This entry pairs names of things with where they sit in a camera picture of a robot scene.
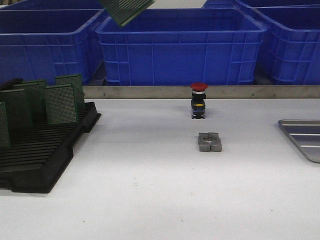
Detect blue plastic crate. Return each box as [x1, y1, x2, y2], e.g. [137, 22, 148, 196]
[0, 9, 107, 85]
[252, 6, 320, 86]
[232, 0, 320, 9]
[202, 0, 248, 9]
[96, 8, 266, 86]
[0, 0, 104, 10]

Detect grey metal clamp block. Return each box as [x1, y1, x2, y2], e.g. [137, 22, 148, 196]
[198, 132, 223, 152]

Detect silver metal tray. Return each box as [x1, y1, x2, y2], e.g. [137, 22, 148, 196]
[278, 119, 320, 164]

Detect black slotted board rack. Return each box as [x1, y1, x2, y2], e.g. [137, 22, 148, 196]
[0, 78, 102, 194]

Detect green perforated circuit board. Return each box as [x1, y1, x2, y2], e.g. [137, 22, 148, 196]
[0, 102, 10, 148]
[0, 89, 33, 130]
[22, 79, 46, 116]
[44, 84, 79, 125]
[54, 73, 87, 112]
[99, 0, 155, 28]
[12, 82, 46, 121]

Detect red emergency stop button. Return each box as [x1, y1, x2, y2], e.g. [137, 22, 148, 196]
[190, 82, 208, 119]

